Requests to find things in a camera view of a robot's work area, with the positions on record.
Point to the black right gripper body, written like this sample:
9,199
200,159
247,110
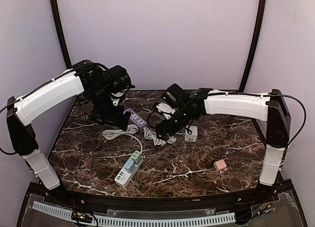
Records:
165,129

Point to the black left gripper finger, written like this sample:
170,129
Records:
122,123
100,120

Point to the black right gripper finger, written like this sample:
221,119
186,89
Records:
159,132
165,136

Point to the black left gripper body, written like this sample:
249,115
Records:
108,117

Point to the purple power strip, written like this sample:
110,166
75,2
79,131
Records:
137,120

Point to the green plug adapter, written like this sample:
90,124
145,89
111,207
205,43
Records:
136,157

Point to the blue plug adapter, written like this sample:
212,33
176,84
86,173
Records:
129,166

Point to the pink plug adapter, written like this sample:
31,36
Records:
220,165

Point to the white power strip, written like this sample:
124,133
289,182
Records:
123,178

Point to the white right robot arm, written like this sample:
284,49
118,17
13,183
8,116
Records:
182,108

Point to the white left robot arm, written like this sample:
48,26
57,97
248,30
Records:
105,87

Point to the white cube socket adapter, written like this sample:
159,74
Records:
191,134

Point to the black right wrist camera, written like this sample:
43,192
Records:
175,96

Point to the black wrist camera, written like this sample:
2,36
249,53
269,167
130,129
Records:
175,96
120,79

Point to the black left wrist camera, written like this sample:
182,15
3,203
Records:
120,79

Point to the black front table rail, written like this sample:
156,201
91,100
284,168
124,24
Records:
240,201

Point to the white slotted cable duct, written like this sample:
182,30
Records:
115,218

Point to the black frame post left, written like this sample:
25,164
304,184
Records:
60,33

